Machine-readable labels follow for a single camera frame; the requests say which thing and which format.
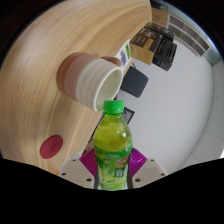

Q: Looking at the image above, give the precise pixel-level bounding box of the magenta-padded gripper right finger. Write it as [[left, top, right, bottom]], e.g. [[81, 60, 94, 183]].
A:
[[129, 147, 169, 189]]

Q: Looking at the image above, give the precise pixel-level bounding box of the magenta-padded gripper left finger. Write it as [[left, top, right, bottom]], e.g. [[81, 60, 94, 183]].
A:
[[57, 148, 98, 190]]

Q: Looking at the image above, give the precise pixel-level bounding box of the green drink bottle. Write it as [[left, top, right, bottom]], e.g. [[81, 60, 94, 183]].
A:
[[92, 99, 134, 192]]

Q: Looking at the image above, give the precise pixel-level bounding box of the flat round red coaster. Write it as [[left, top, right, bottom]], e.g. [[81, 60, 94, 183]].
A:
[[39, 134, 64, 160]]

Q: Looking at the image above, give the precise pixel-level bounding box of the green and purple leaflet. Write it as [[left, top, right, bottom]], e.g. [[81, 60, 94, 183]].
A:
[[114, 38, 133, 76]]

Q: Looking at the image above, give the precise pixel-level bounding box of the brown cardboard box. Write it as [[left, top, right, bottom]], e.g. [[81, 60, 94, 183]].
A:
[[129, 27, 164, 66]]

